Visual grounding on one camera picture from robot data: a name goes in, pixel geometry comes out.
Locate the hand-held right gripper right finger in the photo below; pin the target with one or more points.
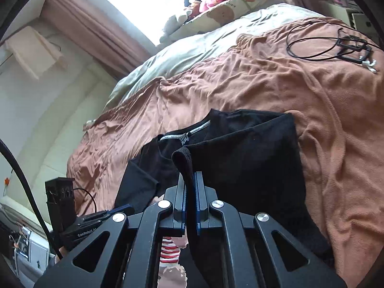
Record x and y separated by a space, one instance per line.
198 207

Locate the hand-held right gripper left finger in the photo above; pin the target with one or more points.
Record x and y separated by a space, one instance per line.
183 207

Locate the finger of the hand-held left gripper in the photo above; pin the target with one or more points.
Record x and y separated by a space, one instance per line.
123 209

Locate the black t-shirt white print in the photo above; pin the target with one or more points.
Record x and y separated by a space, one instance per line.
255 162

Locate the cream padded headboard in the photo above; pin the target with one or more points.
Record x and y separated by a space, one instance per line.
54 156

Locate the white bedside furniture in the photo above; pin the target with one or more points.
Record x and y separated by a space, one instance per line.
36 249

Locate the orange-brown blanket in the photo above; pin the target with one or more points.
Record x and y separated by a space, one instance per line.
210 90

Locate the bear print cushion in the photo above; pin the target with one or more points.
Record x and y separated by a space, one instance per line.
222 12

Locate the window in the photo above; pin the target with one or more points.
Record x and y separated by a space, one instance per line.
135 3

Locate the white earphones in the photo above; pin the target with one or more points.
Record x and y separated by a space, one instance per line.
370 66

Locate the cream nightstand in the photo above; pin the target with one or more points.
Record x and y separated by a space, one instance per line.
357 18

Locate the black frame bracket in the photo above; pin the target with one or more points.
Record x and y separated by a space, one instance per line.
355 61

